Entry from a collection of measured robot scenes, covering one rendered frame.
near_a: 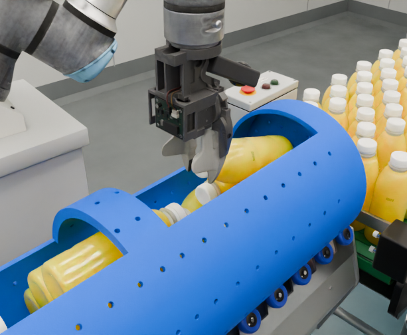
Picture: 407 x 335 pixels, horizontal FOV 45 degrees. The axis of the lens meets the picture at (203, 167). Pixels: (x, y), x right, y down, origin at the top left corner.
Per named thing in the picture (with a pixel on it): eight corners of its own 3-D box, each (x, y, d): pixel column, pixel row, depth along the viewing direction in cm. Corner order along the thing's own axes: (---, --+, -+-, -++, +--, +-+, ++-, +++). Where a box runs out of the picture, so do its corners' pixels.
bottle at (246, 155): (265, 177, 92) (198, 190, 78) (257, 139, 92) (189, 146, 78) (297, 170, 87) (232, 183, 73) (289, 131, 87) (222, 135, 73)
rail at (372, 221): (251, 167, 123) (252, 157, 122) (253, 166, 124) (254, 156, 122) (404, 244, 100) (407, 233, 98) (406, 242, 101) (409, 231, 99)
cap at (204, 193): (221, 189, 86) (214, 193, 85) (217, 205, 88) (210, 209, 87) (205, 177, 88) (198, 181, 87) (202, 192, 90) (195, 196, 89)
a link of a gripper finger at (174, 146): (153, 171, 75) (158, 121, 69) (181, 157, 78) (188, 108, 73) (166, 183, 73) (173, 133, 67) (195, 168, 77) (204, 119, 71)
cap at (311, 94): (321, 99, 124) (323, 92, 123) (313, 104, 122) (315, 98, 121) (308, 94, 126) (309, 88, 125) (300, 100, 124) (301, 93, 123)
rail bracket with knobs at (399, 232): (360, 267, 102) (370, 229, 96) (378, 250, 106) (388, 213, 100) (407, 293, 96) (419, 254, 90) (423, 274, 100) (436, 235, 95)
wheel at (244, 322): (244, 300, 84) (251, 300, 83) (259, 318, 86) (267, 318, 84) (230, 321, 82) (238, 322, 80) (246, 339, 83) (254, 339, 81)
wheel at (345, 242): (329, 230, 100) (337, 228, 98) (341, 220, 103) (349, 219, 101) (338, 250, 100) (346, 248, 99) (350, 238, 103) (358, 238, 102)
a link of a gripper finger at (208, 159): (186, 195, 71) (178, 135, 67) (215, 179, 74) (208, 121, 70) (202, 201, 69) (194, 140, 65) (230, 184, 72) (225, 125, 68)
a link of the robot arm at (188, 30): (194, -5, 65) (242, 6, 60) (194, 29, 67) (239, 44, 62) (150, 4, 60) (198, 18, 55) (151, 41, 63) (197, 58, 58)
